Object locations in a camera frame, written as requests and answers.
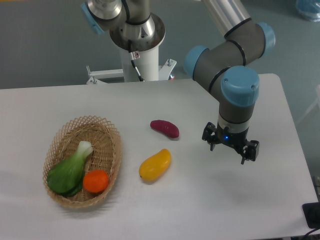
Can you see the purple sweet potato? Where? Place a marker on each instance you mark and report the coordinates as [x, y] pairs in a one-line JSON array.
[[165, 127]]

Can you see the blue plastic bag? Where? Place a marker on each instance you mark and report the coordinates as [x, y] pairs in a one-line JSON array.
[[309, 9]]

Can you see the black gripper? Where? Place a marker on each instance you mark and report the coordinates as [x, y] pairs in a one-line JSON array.
[[237, 141]]

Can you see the woven bamboo basket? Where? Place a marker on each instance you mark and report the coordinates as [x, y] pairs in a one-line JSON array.
[[107, 154]]

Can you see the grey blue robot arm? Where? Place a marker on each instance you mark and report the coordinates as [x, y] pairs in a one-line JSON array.
[[222, 71]]

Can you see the black device at edge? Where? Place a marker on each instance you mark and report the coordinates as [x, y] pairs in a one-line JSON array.
[[312, 214]]

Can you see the yellow mango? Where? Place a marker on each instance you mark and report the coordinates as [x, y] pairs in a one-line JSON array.
[[155, 166]]

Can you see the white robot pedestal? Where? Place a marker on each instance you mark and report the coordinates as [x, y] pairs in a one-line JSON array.
[[138, 46]]

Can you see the green bok choy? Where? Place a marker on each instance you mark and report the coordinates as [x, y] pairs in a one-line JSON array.
[[66, 177]]

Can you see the orange fruit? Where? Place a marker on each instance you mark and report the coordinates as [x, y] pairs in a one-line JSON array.
[[96, 181]]

